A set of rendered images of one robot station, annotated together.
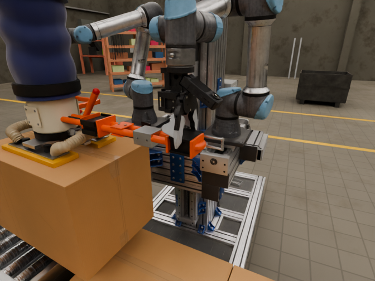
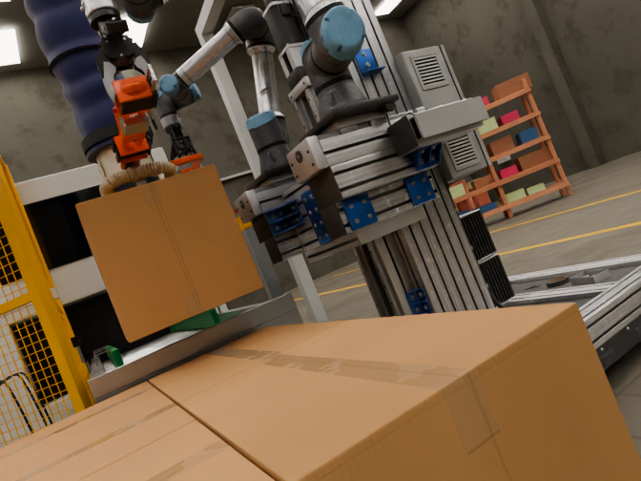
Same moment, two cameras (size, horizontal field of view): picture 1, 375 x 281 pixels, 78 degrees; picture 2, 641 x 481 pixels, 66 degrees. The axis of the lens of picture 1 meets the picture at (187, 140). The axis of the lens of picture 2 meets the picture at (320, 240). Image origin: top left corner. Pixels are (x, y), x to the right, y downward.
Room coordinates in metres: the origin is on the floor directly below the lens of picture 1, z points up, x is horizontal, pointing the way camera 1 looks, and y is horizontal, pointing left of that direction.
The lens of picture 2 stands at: (-0.13, -0.90, 0.72)
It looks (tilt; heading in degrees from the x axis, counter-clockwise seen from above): 1 degrees up; 37
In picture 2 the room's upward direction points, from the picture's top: 22 degrees counter-clockwise
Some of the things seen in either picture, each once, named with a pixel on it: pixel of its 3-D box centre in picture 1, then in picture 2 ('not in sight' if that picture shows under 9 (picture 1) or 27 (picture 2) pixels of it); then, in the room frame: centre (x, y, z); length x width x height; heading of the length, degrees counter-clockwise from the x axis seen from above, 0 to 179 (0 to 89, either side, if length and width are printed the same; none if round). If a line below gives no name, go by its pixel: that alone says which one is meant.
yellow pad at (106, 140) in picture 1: (80, 132); not in sight; (0.98, 0.48, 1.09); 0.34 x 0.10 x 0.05; 61
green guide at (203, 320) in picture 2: not in sight; (193, 319); (1.79, 1.72, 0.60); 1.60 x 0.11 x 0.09; 64
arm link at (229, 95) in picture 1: (229, 101); (325, 62); (1.13, -0.20, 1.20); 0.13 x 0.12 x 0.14; 53
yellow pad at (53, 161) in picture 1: (37, 147); not in sight; (0.82, 0.57, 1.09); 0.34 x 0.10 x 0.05; 61
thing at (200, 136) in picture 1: (184, 143); (132, 95); (0.61, 0.01, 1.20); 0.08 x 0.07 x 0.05; 61
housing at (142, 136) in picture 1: (148, 136); (134, 120); (0.68, 0.12, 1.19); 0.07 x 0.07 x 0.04; 61
